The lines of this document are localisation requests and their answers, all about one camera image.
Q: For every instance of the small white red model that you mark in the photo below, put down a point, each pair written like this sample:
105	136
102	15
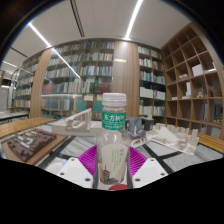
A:
140	140

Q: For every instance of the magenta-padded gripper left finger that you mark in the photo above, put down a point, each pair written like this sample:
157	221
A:
74	171

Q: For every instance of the wooden slatted bench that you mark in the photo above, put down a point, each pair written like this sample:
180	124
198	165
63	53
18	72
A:
20	125

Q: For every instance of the wooden cubby shelf unit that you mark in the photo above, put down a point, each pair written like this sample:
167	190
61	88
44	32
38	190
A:
193	86

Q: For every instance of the narrow wooden bookshelf with books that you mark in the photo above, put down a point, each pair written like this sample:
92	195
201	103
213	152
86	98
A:
151	80

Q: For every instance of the long ceiling light strip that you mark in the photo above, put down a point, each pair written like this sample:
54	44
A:
133	18
40	33

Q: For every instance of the white building model with ramp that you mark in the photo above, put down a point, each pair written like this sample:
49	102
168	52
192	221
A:
78	125

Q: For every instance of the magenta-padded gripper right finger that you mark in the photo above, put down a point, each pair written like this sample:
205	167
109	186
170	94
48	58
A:
150	171

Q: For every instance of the brown building model on board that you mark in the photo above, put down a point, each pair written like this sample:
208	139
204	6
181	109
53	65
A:
30	143

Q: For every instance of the dark grey building model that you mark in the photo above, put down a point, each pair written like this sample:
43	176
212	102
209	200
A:
138	124

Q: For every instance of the clear green-labelled drink bottle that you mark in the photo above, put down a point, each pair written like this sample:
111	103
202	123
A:
113	150

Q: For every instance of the side bookshelf with books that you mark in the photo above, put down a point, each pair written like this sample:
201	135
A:
25	86

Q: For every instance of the wide wooden bookshelf with books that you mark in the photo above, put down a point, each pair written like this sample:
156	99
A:
83	76

